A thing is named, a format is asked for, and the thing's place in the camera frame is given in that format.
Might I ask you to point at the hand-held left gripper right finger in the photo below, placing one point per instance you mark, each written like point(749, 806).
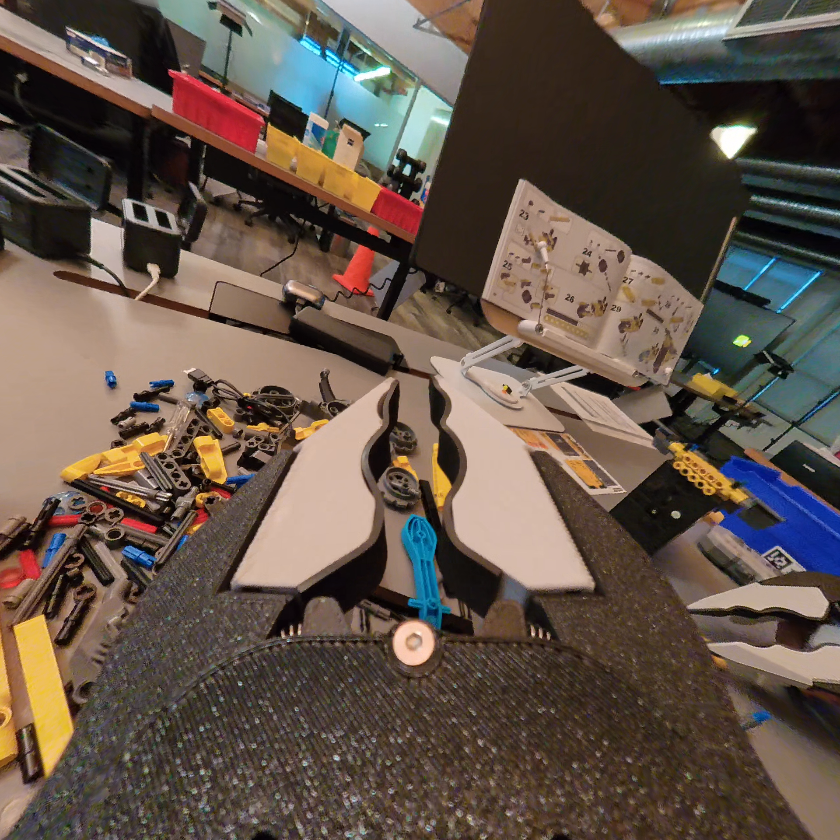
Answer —
point(512, 499)

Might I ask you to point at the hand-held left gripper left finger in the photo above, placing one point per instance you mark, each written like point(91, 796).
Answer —
point(308, 499)

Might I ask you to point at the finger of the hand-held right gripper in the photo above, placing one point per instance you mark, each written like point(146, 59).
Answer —
point(768, 659)
point(774, 594)

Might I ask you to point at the pile of toy building pieces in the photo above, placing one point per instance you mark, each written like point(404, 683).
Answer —
point(164, 472)

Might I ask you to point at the clear plastic container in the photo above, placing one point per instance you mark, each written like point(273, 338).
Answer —
point(722, 551)

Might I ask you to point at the yellow sticker sheet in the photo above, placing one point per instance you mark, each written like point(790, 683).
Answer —
point(577, 463)

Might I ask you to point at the blue plastic box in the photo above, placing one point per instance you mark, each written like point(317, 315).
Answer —
point(800, 518)

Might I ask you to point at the light blue toy separator tool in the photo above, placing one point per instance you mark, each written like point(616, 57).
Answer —
point(420, 544)

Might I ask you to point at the white book stand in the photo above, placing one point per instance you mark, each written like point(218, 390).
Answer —
point(485, 384)

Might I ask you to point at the white paper sheet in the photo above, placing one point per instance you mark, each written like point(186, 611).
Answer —
point(604, 410)

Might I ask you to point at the yellow toy model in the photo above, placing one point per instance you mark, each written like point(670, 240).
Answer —
point(702, 469)

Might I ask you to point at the black block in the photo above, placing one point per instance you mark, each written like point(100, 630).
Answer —
point(656, 508)

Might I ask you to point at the black power adapter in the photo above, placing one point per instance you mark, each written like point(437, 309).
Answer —
point(341, 338)

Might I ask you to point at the black flat pad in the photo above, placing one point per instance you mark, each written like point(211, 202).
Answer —
point(249, 305)

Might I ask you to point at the orange traffic cone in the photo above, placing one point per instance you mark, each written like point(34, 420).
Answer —
point(358, 269)

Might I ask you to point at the open instruction booklet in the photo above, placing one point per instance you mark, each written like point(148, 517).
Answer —
point(577, 262)

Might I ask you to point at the black monitor screen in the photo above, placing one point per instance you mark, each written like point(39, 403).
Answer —
point(722, 315)

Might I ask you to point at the red plastic bin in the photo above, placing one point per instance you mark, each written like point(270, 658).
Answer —
point(397, 210)
point(213, 111)

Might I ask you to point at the small black battery charger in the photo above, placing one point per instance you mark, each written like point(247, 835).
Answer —
point(151, 239)

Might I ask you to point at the long brown work table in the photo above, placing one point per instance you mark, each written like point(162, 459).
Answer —
point(79, 72)
point(282, 177)

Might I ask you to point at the large yellow curved panel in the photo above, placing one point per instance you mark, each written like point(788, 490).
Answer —
point(43, 689)

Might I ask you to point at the white carton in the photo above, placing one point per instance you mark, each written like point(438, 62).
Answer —
point(348, 148)

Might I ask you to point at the large black battery charger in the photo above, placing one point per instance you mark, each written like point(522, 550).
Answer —
point(43, 223)

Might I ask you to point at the black divider panel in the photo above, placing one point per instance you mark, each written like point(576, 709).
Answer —
point(558, 98)

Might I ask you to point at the ceiling lamp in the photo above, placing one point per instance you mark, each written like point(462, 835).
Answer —
point(733, 139)

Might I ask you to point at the silver ventilation duct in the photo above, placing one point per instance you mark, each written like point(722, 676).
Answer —
point(689, 39)

